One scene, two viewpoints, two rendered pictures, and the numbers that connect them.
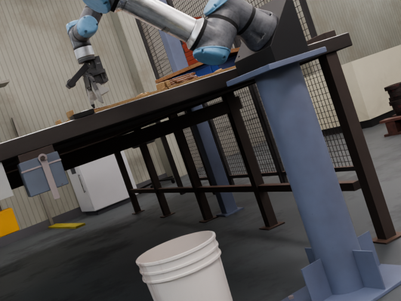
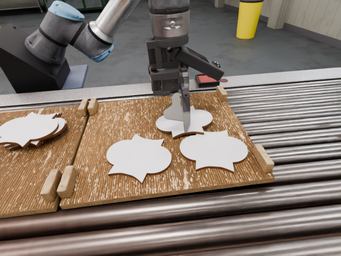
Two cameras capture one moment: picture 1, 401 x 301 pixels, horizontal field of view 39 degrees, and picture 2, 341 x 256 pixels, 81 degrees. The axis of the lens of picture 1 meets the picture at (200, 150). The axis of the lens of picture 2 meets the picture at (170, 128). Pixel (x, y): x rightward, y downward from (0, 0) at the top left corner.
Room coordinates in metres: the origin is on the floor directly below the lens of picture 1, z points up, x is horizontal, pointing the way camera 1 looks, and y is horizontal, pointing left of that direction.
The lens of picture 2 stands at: (2.75, 0.45, 1.26)
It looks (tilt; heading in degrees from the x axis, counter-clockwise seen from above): 39 degrees down; 199
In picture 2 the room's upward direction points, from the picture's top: 3 degrees counter-clockwise
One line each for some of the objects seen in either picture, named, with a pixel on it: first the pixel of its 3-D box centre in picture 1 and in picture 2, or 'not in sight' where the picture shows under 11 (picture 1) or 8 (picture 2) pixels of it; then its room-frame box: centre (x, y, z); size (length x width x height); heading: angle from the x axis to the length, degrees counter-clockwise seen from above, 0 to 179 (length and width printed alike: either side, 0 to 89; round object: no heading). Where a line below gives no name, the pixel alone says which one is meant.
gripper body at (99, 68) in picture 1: (92, 72); (169, 64); (2.35, 0.31, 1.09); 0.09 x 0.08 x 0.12; 114
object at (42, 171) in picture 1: (43, 175); not in sight; (1.97, 0.54, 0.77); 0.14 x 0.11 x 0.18; 112
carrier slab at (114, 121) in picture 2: (110, 110); (163, 133); (2.39, 0.30, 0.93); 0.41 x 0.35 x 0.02; 114
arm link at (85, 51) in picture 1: (84, 54); (170, 24); (2.35, 0.32, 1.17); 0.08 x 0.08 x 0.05
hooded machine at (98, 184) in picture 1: (93, 160); not in sight; (7.69, 1.41, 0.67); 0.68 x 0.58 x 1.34; 120
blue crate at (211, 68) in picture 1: (212, 73); not in sight; (3.07, -0.20, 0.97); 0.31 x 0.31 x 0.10; 52
